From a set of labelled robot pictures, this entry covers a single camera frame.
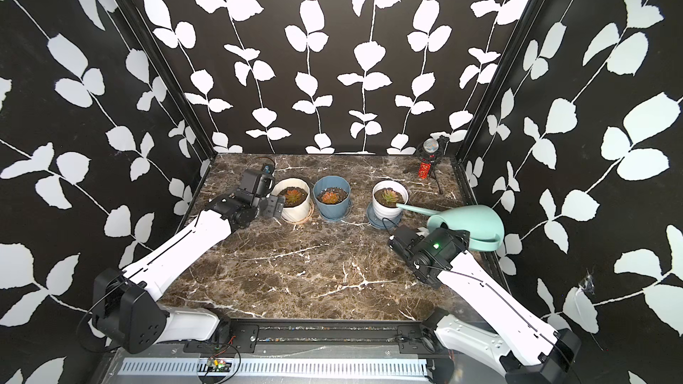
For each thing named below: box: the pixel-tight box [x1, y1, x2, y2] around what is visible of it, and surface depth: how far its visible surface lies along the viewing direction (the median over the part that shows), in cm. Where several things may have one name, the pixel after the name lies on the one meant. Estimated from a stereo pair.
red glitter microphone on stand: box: [416, 135, 450, 195], surface depth 95 cm
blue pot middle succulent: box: [313, 175, 353, 222], surface depth 99 cm
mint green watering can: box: [395, 202, 505, 253], surface depth 73 cm
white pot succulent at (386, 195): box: [371, 179, 410, 222], surface depth 97 cm
